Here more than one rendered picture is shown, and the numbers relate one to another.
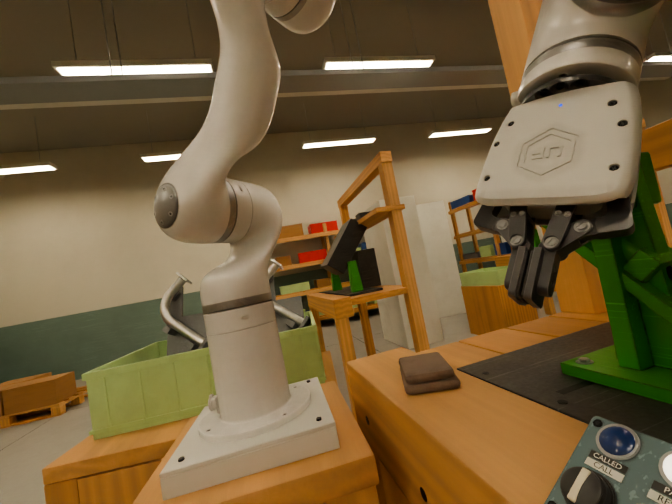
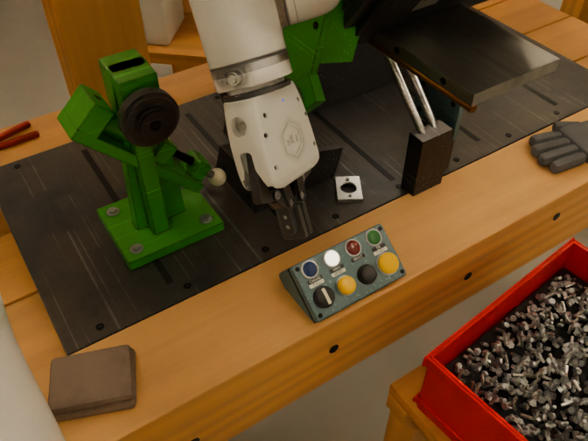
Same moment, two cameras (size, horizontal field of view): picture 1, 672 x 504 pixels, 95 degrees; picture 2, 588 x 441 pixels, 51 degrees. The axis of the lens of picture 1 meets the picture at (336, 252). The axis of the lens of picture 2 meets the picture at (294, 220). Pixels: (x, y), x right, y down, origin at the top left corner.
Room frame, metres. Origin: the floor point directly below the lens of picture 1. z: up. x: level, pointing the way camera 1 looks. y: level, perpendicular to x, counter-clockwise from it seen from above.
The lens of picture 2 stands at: (0.40, 0.33, 1.56)
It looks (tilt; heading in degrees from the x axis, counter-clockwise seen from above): 45 degrees down; 252
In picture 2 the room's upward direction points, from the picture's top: straight up
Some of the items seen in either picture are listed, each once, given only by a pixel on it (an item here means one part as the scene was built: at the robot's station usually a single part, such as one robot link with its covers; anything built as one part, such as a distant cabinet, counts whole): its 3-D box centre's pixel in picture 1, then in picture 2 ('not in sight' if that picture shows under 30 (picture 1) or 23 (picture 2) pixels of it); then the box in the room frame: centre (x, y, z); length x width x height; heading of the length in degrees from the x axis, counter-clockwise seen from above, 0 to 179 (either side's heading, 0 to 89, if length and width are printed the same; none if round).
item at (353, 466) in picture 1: (262, 442); not in sight; (0.55, 0.19, 0.83); 0.32 x 0.32 x 0.04; 11
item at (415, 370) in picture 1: (426, 370); (91, 380); (0.51, -0.11, 0.91); 0.10 x 0.08 x 0.03; 173
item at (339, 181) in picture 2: not in sight; (348, 189); (0.09, -0.34, 0.90); 0.06 x 0.04 x 0.01; 74
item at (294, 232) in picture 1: (331, 271); not in sight; (6.88, 0.19, 1.14); 3.01 x 0.54 x 2.28; 104
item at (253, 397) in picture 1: (248, 358); not in sight; (0.55, 0.19, 0.97); 0.19 x 0.19 x 0.18
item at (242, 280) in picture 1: (241, 241); not in sight; (0.59, 0.17, 1.19); 0.19 x 0.12 x 0.24; 148
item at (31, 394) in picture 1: (30, 397); not in sight; (4.18, 4.36, 0.22); 1.20 x 0.81 x 0.44; 99
